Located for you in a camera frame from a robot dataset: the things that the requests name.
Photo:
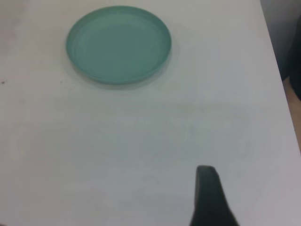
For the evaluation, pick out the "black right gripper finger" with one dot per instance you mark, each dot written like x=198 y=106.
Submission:
x=209 y=200

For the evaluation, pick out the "green plate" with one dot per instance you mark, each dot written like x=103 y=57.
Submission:
x=117 y=44

